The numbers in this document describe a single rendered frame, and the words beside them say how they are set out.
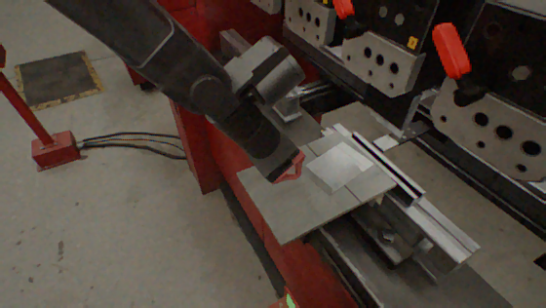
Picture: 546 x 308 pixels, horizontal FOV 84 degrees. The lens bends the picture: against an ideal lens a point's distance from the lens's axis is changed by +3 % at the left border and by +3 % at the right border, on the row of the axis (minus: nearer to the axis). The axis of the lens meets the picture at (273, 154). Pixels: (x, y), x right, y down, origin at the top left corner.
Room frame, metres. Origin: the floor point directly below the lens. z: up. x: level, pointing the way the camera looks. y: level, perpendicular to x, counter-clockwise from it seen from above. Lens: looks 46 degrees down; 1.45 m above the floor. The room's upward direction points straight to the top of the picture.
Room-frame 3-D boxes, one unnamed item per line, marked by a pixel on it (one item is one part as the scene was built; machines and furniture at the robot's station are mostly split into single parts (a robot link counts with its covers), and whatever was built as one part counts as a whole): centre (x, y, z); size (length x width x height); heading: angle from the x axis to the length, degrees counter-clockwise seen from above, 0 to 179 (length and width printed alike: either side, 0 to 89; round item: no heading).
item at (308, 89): (1.03, -0.32, 0.81); 0.64 x 0.08 x 0.14; 120
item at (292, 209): (0.38, -0.08, 1.00); 0.26 x 0.18 x 0.01; 120
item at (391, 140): (0.53, -0.34, 1.01); 0.26 x 0.12 x 0.05; 120
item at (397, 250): (0.39, -0.18, 0.89); 0.30 x 0.05 x 0.03; 30
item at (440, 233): (0.40, -0.24, 0.92); 0.39 x 0.06 x 0.10; 30
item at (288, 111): (0.93, 0.06, 0.92); 0.50 x 0.06 x 0.10; 30
